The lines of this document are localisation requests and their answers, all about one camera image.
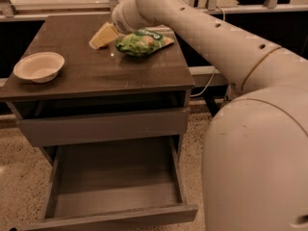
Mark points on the green snack bag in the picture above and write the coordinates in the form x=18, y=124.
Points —
x=142, y=43

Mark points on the white paper bowl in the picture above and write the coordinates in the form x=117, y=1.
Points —
x=39, y=67

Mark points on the open grey lower drawer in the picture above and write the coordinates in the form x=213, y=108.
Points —
x=113, y=186

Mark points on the grey upper drawer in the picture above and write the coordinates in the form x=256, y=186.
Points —
x=66, y=130

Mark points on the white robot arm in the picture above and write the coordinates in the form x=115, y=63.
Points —
x=255, y=155

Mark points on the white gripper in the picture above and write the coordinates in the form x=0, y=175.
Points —
x=121, y=20

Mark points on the grey drawer cabinet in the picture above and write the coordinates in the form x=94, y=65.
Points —
x=97, y=82

